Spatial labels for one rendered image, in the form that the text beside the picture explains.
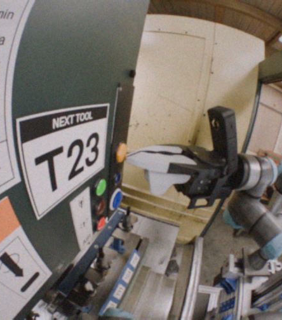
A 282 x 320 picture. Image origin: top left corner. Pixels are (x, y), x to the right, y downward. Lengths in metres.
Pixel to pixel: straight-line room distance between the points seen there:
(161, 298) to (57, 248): 0.96
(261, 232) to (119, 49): 0.40
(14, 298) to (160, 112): 0.92
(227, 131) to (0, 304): 0.32
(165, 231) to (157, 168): 1.05
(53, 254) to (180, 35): 1.00
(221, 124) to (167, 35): 0.81
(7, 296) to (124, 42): 0.26
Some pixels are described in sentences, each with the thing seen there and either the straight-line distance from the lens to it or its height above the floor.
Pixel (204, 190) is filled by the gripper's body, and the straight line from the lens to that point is 0.25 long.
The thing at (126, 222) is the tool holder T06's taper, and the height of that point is 1.26.
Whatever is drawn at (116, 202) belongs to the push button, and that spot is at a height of 1.58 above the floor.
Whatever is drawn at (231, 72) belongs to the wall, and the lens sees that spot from 0.94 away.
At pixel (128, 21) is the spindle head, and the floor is 1.82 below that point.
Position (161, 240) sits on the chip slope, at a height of 0.79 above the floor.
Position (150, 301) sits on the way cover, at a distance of 1.04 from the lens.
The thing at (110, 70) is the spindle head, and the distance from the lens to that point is 0.15.
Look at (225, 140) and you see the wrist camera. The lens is 0.24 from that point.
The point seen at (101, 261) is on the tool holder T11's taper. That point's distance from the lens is 0.51.
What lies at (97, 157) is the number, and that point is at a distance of 0.16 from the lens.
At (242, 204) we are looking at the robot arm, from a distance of 0.39.
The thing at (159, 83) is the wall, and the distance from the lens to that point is 0.90.
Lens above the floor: 1.73
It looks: 24 degrees down
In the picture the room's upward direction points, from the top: 10 degrees clockwise
